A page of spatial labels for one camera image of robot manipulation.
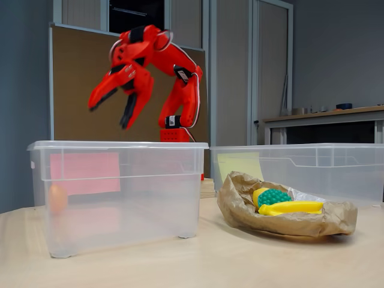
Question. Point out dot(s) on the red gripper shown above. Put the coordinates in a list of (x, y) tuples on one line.
[(131, 80)]

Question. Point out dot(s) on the orange toy fruit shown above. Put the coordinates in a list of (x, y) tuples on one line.
[(58, 198)]

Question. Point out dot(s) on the yellow toy lemon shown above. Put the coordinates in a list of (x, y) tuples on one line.
[(256, 198)]

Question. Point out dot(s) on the dark green bumpy toy vegetable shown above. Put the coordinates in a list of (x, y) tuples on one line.
[(274, 196)]

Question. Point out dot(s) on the yellow toy banana bunch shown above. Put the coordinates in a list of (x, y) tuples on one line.
[(291, 207)]

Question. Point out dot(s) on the red robot arm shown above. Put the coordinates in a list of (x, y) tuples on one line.
[(183, 99)]

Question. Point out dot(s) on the clear plastic bin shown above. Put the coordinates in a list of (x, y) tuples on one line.
[(345, 180), (120, 216)]

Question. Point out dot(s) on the brown cork board partition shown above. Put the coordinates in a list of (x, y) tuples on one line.
[(75, 90)]

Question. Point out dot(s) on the pink paper note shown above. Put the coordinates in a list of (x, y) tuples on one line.
[(84, 171)]

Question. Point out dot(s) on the wooden base block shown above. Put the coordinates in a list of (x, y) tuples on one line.
[(207, 189)]

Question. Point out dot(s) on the yellow paper note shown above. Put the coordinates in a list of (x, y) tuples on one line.
[(237, 163)]

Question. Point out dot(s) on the leaning metal strips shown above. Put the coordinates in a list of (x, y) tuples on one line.
[(284, 96)]

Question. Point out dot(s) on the round metal tin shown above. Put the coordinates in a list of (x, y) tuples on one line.
[(300, 111)]

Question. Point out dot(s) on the crumpled brown paper bag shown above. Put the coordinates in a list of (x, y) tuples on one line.
[(270, 223)]

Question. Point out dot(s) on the wooden top counter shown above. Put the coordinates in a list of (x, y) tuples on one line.
[(330, 115)]

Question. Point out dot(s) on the dark blue bowl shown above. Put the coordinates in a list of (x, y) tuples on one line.
[(344, 106)]

